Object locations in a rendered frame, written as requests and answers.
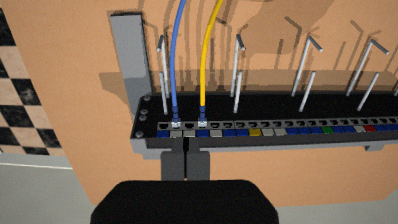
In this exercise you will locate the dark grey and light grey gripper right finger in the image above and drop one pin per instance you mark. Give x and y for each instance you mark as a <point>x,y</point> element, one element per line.
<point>197,162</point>

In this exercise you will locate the blue patch cord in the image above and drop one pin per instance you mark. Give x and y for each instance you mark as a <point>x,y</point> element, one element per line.
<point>172,54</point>

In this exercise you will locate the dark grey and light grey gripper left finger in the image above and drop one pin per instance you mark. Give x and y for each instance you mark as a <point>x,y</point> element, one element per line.
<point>173,163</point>

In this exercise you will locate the yellow cable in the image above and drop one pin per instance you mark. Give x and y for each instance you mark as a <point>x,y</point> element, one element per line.
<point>204,52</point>

